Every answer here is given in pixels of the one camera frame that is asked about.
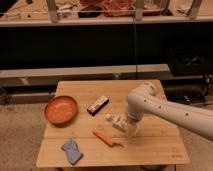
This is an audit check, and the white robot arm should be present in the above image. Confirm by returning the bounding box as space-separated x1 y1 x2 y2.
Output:
126 82 213 141

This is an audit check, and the orange toy carrot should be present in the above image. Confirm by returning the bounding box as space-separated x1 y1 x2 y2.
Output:
93 131 121 147

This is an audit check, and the white labelled bottle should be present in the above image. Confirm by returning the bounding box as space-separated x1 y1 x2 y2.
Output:
106 114 127 133

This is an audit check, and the black hanging cable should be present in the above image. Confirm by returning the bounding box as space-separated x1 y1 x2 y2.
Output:
132 15 139 80

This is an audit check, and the dark rectangular box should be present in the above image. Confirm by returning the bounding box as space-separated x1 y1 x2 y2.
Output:
87 96 109 116

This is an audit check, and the red object on shelf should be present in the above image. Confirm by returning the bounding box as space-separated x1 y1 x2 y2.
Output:
101 0 134 17

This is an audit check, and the long grey bench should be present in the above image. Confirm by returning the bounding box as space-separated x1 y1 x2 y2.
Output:
0 64 170 87

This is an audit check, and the black object on shelf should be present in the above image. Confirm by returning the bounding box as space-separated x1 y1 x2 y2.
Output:
78 5 102 18

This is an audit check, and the blue sponge cloth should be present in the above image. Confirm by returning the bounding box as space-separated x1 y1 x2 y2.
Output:
61 140 83 165

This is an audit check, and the orange bowl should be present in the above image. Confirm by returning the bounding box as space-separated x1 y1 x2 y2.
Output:
44 96 78 125

